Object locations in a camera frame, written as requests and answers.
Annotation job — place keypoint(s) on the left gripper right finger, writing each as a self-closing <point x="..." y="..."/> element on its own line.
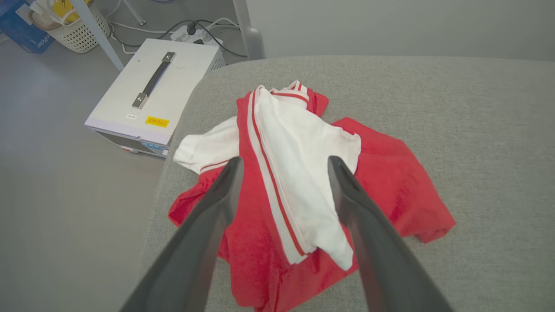
<point x="381" y="260"/>

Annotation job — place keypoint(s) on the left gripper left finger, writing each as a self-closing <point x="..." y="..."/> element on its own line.
<point x="195" y="242"/>

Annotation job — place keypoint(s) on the red and white basketball jersey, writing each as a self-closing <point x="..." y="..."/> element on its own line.
<point x="390" y="173"/>

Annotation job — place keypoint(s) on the yellow warning label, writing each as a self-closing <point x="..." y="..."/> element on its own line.
<point x="157" y="121"/>

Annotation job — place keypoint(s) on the white equipment box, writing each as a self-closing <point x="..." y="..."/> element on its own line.
<point x="182" y="95"/>

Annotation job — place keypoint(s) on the white metal table leg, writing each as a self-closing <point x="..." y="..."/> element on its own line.
<point x="134" y="13"/>
<point x="99" y="37"/>

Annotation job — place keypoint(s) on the white plastic laundry basket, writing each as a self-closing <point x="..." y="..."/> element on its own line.
<point x="80" y="34"/>

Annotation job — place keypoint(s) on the yellow package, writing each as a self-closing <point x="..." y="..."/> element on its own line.
<point x="69" y="11"/>

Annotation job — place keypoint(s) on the blue cardboard box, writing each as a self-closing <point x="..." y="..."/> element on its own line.
<point x="21" y="32"/>

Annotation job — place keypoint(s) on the partition post with grey foot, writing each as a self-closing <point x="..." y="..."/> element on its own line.
<point x="250" y="41"/>

